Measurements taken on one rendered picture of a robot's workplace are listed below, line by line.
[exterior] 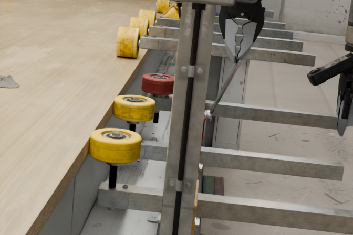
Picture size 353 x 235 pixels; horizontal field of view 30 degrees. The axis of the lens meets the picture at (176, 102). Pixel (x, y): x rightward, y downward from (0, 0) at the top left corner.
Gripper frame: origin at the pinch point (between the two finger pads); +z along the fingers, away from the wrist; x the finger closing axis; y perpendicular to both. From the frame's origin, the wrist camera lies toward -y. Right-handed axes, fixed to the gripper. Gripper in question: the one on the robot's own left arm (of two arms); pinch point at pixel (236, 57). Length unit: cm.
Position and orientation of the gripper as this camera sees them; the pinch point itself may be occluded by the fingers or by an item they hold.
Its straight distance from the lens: 134.3
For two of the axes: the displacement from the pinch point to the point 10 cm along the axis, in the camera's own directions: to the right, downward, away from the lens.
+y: 0.6, -2.4, 9.7
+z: -1.0, 9.6, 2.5
